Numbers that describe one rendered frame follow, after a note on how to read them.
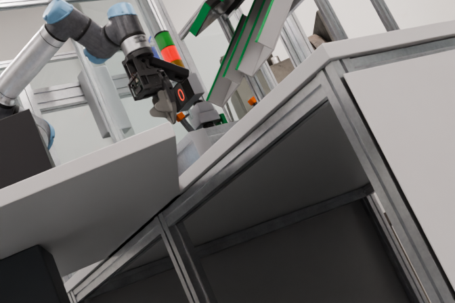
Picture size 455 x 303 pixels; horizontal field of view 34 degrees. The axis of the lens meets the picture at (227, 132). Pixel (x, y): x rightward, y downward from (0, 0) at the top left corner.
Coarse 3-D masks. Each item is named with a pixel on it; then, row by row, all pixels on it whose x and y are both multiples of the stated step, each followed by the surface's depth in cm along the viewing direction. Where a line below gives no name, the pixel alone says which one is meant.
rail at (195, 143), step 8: (192, 136) 175; (200, 136) 176; (208, 136) 177; (184, 144) 177; (192, 144) 175; (200, 144) 175; (208, 144) 176; (184, 152) 178; (192, 152) 175; (200, 152) 174; (184, 160) 179; (192, 160) 176; (184, 168) 180
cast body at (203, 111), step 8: (200, 104) 199; (208, 104) 200; (192, 112) 201; (200, 112) 198; (208, 112) 199; (216, 112) 200; (192, 120) 200; (200, 120) 197; (208, 120) 198; (216, 120) 200; (200, 128) 200
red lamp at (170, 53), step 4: (168, 48) 227; (172, 48) 227; (176, 48) 229; (164, 52) 227; (168, 52) 227; (172, 52) 227; (176, 52) 228; (164, 56) 228; (168, 56) 227; (172, 56) 226; (176, 56) 227; (168, 60) 227; (172, 60) 226
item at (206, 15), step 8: (208, 0) 174; (216, 0) 175; (232, 0) 186; (208, 8) 174; (216, 8) 177; (224, 8) 186; (200, 16) 178; (208, 16) 176; (216, 16) 185; (192, 24) 182; (200, 24) 180; (208, 24) 185; (192, 32) 184; (200, 32) 185
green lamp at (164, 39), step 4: (164, 32) 229; (168, 32) 230; (156, 36) 229; (160, 36) 228; (164, 36) 228; (168, 36) 229; (156, 40) 229; (160, 40) 228; (164, 40) 228; (168, 40) 228; (172, 40) 229; (160, 44) 228; (164, 44) 228; (168, 44) 228; (172, 44) 228; (160, 48) 228; (164, 48) 228; (160, 52) 230
